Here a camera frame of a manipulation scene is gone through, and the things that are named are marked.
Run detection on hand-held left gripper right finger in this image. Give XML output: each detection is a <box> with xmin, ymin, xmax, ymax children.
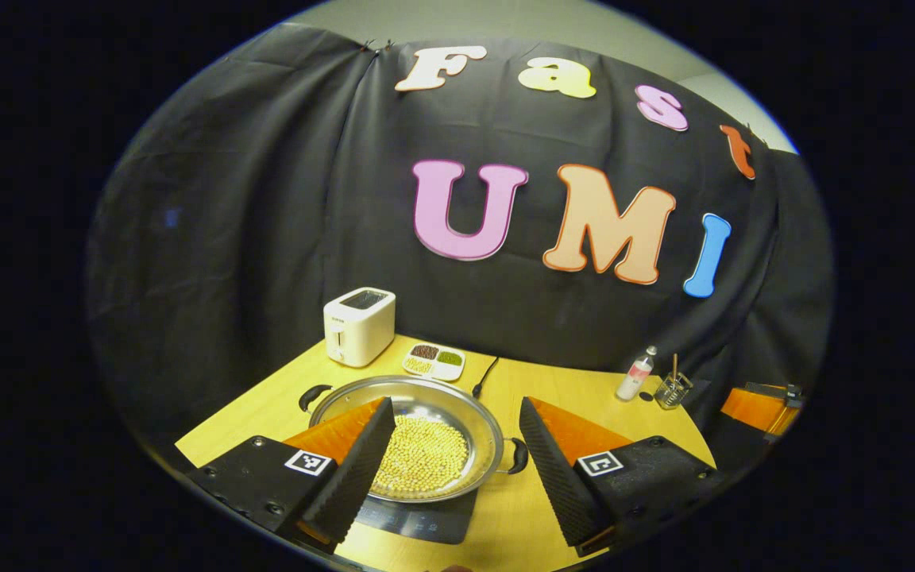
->
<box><xmin>519</xmin><ymin>396</ymin><xmax>724</xmax><ymax>557</ymax></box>

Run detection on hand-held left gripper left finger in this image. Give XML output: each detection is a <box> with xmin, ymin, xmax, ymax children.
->
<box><xmin>187</xmin><ymin>396</ymin><xmax>396</xmax><ymax>555</ymax></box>

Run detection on black induction cooktop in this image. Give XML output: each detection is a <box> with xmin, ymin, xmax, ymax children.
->
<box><xmin>354</xmin><ymin>486</ymin><xmax>480</xmax><ymax>545</ymax></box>

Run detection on steel pot with black handles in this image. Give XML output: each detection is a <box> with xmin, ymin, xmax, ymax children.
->
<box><xmin>299</xmin><ymin>375</ymin><xmax>530</xmax><ymax>504</ymax></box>

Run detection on pile of yellow soybeans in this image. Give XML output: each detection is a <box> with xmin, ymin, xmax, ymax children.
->
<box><xmin>373</xmin><ymin>415</ymin><xmax>470</xmax><ymax>493</ymax></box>

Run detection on clear glass cup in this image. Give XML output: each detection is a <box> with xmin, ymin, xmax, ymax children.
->
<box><xmin>654</xmin><ymin>372</ymin><xmax>694</xmax><ymax>411</ymax></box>

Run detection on small pink label bottle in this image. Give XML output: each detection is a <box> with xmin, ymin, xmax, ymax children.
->
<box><xmin>615</xmin><ymin>346</ymin><xmax>658</xmax><ymax>402</ymax></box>

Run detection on white divided bean dish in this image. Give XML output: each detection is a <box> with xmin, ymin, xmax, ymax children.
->
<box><xmin>402</xmin><ymin>343</ymin><xmax>466</xmax><ymax>382</ymax></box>

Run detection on white toaster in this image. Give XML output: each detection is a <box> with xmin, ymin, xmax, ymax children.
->
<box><xmin>323</xmin><ymin>287</ymin><xmax>396</xmax><ymax>369</ymax></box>

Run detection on black backdrop cloth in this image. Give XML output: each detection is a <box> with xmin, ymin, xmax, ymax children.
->
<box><xmin>84</xmin><ymin>22</ymin><xmax>836</xmax><ymax>477</ymax></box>

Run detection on black power cable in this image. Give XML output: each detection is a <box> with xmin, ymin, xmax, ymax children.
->
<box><xmin>471</xmin><ymin>357</ymin><xmax>500</xmax><ymax>400</ymax></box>

